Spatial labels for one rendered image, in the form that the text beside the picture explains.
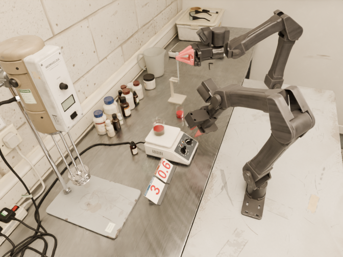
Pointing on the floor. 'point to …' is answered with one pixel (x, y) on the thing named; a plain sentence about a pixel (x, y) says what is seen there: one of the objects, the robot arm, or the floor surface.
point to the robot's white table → (275, 189)
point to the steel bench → (229, 68)
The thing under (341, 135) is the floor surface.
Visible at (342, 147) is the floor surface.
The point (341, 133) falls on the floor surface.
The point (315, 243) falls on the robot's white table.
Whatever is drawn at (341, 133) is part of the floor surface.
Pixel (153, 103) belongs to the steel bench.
